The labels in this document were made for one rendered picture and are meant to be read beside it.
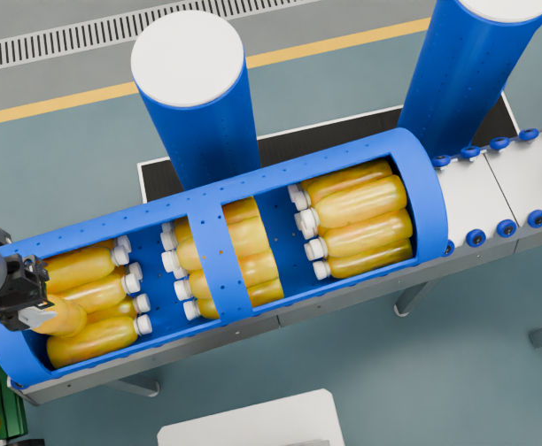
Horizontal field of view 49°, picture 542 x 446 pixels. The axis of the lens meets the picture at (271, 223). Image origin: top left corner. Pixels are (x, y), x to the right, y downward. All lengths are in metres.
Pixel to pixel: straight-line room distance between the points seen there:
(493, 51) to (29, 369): 1.34
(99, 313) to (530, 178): 1.04
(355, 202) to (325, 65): 1.64
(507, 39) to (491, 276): 1.06
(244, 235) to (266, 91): 1.60
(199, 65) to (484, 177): 0.74
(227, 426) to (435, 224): 0.53
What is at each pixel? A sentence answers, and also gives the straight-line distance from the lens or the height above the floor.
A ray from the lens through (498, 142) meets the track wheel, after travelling 1.52.
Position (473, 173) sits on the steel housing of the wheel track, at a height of 0.93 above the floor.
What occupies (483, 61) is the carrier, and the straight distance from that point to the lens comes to 1.76.
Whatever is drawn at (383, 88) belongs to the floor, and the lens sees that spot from 2.70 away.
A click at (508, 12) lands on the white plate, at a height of 1.04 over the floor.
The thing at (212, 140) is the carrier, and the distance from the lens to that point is 1.60.
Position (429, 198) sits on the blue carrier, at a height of 1.22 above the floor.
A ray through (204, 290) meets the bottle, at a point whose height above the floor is 1.13.
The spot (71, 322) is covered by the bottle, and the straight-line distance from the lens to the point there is 1.18.
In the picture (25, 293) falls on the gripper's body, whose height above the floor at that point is 1.42.
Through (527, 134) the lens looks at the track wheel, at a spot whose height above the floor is 0.98.
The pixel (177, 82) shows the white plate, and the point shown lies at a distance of 1.49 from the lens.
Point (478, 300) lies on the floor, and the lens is 2.41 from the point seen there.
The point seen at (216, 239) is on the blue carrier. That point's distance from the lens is 1.09.
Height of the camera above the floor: 2.26
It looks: 70 degrees down
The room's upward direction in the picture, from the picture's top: 7 degrees counter-clockwise
